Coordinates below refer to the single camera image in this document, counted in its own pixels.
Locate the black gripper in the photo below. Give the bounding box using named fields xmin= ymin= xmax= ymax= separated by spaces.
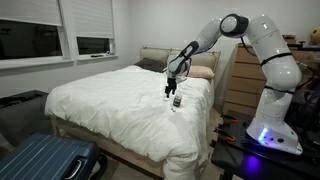
xmin=165 ymin=78 xmax=177 ymax=98

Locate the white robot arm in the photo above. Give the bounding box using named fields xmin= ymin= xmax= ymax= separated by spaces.
xmin=165 ymin=14 xmax=303 ymax=155

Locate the white bed duvet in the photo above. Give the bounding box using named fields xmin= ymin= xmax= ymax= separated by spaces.
xmin=45 ymin=65 xmax=214 ymax=180

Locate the dark grey pillow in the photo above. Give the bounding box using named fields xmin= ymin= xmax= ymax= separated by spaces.
xmin=136 ymin=58 xmax=166 ymax=73

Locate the pink pillow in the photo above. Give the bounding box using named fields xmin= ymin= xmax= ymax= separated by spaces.
xmin=189 ymin=66 xmax=214 ymax=79

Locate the beige headboard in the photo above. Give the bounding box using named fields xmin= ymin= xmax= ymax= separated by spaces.
xmin=140 ymin=46 xmax=221 ymax=71

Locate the wooden dresser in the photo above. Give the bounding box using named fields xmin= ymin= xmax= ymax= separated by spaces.
xmin=222 ymin=44 xmax=266 ymax=116

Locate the orange black clamp far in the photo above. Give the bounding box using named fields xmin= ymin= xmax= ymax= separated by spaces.
xmin=221 ymin=114 xmax=239 ymax=123

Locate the orange black clamp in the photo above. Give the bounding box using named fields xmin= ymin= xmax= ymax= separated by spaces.
xmin=214 ymin=128 xmax=235 ymax=142
xmin=221 ymin=114 xmax=239 ymax=123

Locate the orange black clamp near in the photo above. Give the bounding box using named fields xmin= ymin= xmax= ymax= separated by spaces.
xmin=214 ymin=128 xmax=235 ymax=142

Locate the black robot table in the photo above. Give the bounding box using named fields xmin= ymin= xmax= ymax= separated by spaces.
xmin=211 ymin=111 xmax=320 ymax=180

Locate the right window with blind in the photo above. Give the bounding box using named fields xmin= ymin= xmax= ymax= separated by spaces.
xmin=71 ymin=0 xmax=115 ymax=59

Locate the window with blind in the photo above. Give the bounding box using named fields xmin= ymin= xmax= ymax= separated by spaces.
xmin=0 ymin=0 xmax=72 ymax=70
xmin=71 ymin=0 xmax=115 ymax=59

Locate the blue hard suitcase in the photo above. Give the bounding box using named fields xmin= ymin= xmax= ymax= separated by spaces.
xmin=0 ymin=133 xmax=100 ymax=180

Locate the left window with blind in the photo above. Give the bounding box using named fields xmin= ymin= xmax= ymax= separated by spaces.
xmin=0 ymin=0 xmax=72 ymax=70

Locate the dark storage bin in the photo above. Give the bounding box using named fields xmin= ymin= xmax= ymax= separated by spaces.
xmin=0 ymin=90 xmax=53 ymax=147

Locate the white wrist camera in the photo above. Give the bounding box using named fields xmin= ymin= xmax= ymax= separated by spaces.
xmin=176 ymin=76 xmax=187 ymax=84

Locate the wooden bed frame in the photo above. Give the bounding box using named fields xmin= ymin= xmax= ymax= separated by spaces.
xmin=50 ymin=115 xmax=164 ymax=180

